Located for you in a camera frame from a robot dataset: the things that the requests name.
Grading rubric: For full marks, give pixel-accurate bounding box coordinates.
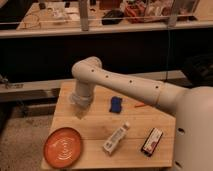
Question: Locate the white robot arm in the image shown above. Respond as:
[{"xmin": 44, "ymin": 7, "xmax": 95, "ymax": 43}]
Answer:
[{"xmin": 70, "ymin": 57, "xmax": 213, "ymax": 171}]

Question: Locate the orange ceramic bowl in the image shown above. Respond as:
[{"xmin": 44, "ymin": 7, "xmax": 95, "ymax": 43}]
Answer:
[{"xmin": 43, "ymin": 127, "xmax": 83, "ymax": 169}]

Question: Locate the blue sponge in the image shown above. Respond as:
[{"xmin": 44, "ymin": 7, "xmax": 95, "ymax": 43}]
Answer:
[{"xmin": 109, "ymin": 96, "xmax": 122, "ymax": 113}]

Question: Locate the wooden stick end effector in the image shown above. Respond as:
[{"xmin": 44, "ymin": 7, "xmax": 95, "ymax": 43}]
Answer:
[{"xmin": 75, "ymin": 106, "xmax": 87, "ymax": 119}]

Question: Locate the orange carrot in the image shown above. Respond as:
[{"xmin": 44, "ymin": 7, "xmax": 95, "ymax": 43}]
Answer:
[{"xmin": 134, "ymin": 103, "xmax": 146, "ymax": 108}]

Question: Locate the wooden table board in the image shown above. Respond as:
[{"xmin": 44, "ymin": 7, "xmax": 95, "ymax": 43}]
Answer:
[{"xmin": 50, "ymin": 81, "xmax": 175, "ymax": 169}]

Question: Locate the white tube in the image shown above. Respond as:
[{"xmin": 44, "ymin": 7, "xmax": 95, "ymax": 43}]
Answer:
[{"xmin": 102, "ymin": 122, "xmax": 130, "ymax": 155}]

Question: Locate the black bag on shelf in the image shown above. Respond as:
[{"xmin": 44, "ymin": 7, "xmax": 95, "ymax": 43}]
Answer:
[{"xmin": 101, "ymin": 10, "xmax": 124, "ymax": 25}]

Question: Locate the black and white box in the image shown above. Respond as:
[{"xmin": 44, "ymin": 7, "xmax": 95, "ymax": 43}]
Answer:
[{"xmin": 141, "ymin": 128, "xmax": 163, "ymax": 157}]

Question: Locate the red object on shelf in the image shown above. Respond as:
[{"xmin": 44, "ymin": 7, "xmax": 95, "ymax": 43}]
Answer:
[{"xmin": 124, "ymin": 3, "xmax": 145, "ymax": 23}]

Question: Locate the metal rail beam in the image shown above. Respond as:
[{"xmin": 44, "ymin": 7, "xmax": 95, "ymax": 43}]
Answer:
[{"xmin": 0, "ymin": 69, "xmax": 188, "ymax": 103}]

